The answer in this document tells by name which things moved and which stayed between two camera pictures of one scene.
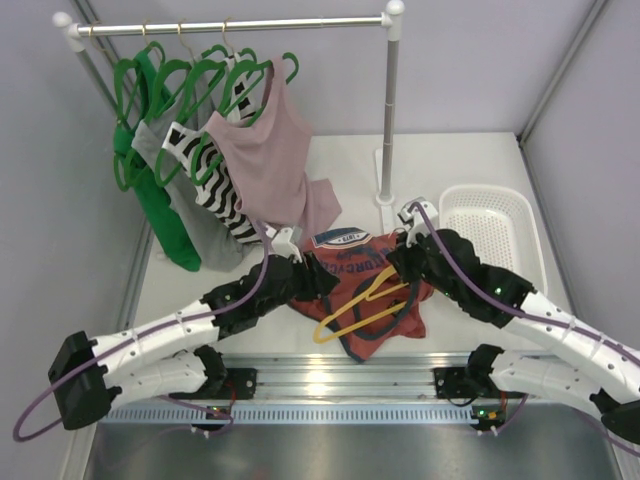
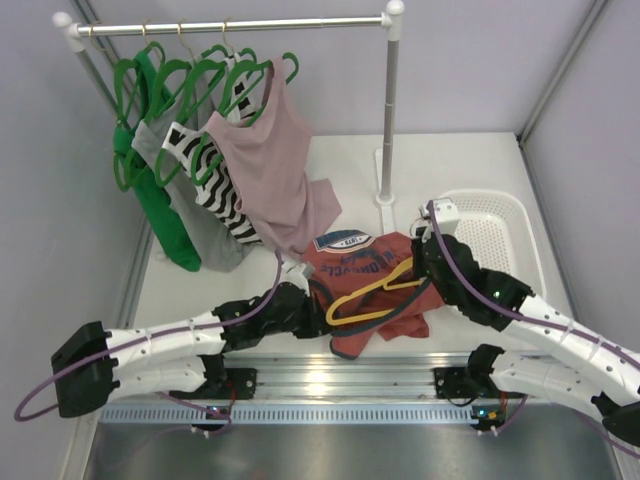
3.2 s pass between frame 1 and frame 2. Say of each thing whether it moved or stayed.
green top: stayed
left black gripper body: moved
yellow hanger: moved
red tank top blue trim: stayed
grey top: stayed
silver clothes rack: stayed
